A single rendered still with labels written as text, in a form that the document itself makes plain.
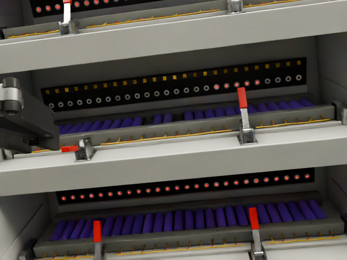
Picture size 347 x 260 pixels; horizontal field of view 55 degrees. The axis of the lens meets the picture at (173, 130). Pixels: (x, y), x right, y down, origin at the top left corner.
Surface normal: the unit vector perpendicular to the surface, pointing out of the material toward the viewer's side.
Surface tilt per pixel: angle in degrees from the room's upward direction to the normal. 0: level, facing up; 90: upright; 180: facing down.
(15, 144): 90
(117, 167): 105
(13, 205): 90
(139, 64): 90
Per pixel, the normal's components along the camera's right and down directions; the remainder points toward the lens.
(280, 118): -0.02, 0.33
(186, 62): -0.07, 0.07
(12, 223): 0.99, -0.11
